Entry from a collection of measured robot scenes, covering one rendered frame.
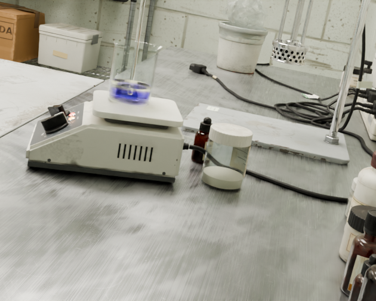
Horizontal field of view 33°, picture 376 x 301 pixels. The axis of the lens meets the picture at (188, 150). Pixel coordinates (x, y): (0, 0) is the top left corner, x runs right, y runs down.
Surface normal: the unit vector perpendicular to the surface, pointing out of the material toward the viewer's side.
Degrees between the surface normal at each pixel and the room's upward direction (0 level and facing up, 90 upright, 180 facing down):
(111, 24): 90
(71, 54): 92
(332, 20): 90
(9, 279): 0
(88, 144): 90
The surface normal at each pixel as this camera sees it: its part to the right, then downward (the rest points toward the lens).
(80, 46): -0.27, 0.29
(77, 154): 0.13, 0.32
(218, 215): 0.17, -0.94
